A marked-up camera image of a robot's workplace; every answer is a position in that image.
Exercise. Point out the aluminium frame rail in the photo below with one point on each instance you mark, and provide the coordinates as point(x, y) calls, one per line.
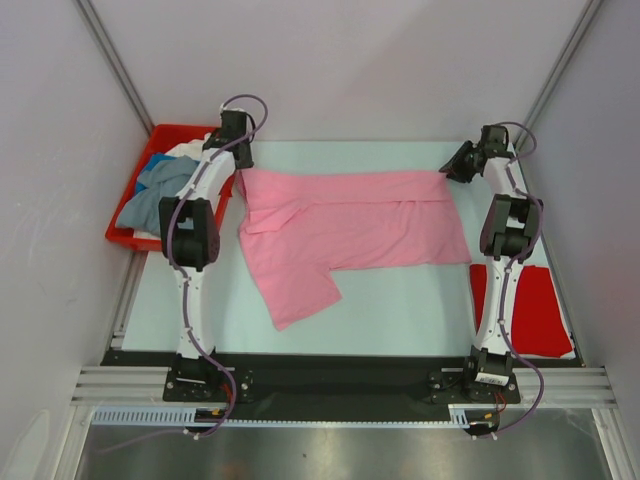
point(570, 388)

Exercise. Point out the slotted cable duct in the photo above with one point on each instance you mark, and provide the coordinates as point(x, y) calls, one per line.
point(467, 415)
point(157, 416)

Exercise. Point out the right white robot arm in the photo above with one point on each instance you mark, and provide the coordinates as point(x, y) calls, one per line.
point(508, 237)

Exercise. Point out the left aluminium corner post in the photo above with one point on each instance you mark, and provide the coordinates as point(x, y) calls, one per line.
point(108, 50)

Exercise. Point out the blue t shirt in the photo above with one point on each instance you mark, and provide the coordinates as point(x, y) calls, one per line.
point(149, 166)

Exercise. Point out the right slotted cable duct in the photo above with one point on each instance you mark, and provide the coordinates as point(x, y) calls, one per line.
point(467, 415)

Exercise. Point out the left slotted cable duct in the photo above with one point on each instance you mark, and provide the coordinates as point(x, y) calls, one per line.
point(157, 416)

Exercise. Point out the white t shirt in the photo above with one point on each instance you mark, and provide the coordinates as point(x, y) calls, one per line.
point(192, 149)

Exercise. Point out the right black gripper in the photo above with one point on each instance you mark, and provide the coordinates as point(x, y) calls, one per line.
point(455, 166)

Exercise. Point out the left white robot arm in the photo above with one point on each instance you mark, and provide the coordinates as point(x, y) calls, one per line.
point(191, 243)

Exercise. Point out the red folded t shirt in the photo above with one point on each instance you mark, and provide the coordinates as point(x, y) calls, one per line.
point(538, 326)

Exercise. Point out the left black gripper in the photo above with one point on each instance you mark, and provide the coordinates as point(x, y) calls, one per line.
point(247, 163)

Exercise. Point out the pink t shirt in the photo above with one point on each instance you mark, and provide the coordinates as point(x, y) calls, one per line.
point(299, 229)

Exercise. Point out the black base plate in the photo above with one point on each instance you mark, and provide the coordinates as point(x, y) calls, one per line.
point(327, 388)

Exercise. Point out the red plastic bin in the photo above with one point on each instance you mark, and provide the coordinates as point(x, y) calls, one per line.
point(163, 138)

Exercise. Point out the grey t shirt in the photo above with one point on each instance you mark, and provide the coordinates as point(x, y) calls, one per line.
point(141, 212)

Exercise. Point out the aluminium corner post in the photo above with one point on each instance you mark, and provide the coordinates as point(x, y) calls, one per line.
point(108, 50)
point(578, 34)

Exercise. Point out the right aluminium corner post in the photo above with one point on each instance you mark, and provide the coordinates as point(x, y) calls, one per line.
point(578, 34)

